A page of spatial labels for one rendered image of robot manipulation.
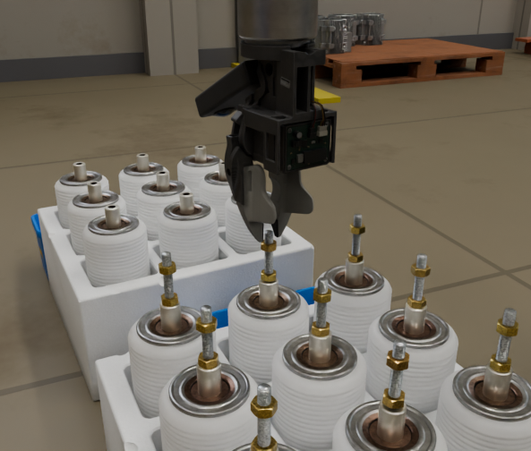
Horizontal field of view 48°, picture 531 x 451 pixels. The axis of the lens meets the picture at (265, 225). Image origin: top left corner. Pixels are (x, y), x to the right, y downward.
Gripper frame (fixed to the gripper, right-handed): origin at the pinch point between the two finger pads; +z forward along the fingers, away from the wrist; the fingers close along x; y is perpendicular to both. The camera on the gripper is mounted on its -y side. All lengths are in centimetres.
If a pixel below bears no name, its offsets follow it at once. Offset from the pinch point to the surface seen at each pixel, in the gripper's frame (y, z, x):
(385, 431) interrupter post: 24.4, 8.6, -4.6
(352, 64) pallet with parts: -191, 23, 186
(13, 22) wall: -313, 4, 46
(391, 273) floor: -28, 35, 53
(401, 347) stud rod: 24.5, 0.5, -3.8
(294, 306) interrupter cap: 3.5, 9.3, 1.7
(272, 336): 4.9, 11.1, -2.3
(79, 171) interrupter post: -53, 8, -4
